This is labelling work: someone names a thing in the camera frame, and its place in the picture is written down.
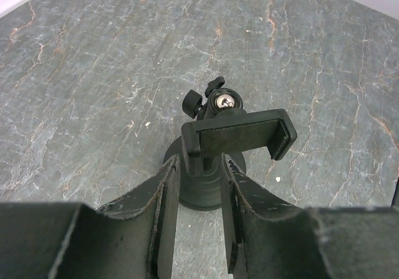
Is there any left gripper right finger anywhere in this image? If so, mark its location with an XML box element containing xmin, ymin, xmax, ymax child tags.
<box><xmin>221</xmin><ymin>155</ymin><xmax>312</xmax><ymax>275</ymax></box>

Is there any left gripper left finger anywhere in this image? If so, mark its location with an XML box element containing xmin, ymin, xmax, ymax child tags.
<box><xmin>99</xmin><ymin>155</ymin><xmax>180</xmax><ymax>278</ymax></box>

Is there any black phone stand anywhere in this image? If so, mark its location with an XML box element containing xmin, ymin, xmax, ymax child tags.
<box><xmin>164</xmin><ymin>77</ymin><xmax>297</xmax><ymax>211</ymax></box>

